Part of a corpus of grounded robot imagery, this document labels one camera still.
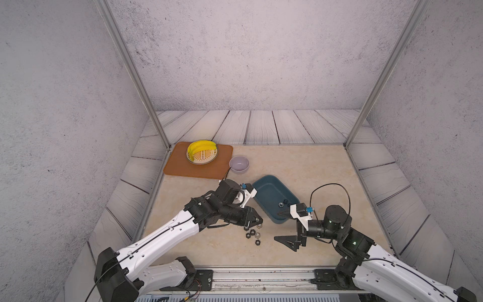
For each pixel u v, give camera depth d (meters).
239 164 1.08
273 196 1.01
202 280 0.73
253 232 0.85
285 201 0.94
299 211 0.56
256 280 0.74
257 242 0.83
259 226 0.88
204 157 1.14
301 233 0.58
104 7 0.70
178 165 1.11
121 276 0.38
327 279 0.73
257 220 0.69
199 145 1.14
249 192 0.66
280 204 0.96
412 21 0.73
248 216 0.60
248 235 0.85
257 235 0.85
